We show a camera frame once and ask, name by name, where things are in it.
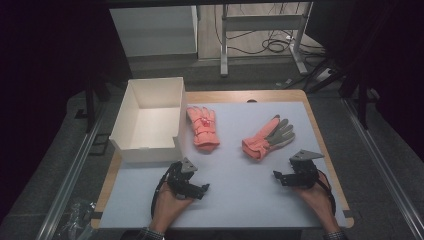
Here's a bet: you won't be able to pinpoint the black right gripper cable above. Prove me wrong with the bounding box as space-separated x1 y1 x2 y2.
316 169 337 217

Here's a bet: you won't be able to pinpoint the dark curtain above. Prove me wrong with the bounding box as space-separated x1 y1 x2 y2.
0 0 134 224
304 0 424 163

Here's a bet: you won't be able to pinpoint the white power strip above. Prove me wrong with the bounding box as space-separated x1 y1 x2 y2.
314 67 335 83

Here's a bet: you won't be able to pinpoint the pale table mat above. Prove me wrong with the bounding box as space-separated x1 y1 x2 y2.
99 101 348 230

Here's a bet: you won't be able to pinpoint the person's right hand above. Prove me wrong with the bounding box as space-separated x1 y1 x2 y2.
293 179 338 233

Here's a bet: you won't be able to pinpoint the metal floor rail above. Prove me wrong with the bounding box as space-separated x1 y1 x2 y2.
34 105 105 240
342 97 424 240

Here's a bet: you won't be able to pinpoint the pink glove with red pattern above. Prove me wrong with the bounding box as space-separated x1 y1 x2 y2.
185 105 221 153

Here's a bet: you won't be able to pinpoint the white box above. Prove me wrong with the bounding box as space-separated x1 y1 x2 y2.
108 76 188 164

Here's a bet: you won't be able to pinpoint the pink glove with grey palm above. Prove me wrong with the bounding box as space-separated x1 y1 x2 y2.
241 114 297 161

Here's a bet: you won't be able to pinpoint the grey metal desk frame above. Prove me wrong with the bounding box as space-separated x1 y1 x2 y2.
219 1 315 78

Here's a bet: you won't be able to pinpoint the clear plastic bag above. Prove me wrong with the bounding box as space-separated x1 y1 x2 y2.
59 198 97 240

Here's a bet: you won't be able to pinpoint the white cabinet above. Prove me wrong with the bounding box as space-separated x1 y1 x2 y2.
109 5 199 58

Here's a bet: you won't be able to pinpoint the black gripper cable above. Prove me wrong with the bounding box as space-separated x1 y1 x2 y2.
316 169 337 217
150 162 179 220

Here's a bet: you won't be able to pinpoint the black floor bracket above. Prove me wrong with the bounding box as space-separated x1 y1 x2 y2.
88 132 111 157

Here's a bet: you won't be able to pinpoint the black stand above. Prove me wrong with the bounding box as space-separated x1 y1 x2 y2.
339 74 382 131
74 75 112 134

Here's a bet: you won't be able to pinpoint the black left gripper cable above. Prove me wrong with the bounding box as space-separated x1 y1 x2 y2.
150 162 179 220

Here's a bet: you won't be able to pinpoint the person's left hand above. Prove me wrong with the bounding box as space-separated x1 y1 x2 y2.
149 181 195 232

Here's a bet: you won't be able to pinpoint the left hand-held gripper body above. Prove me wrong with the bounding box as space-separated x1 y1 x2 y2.
165 157 202 201

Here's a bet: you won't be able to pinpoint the black floor cables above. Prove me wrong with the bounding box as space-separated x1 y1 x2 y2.
213 2 327 57

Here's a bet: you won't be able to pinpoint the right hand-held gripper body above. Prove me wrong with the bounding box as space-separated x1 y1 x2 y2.
287 148 326 191

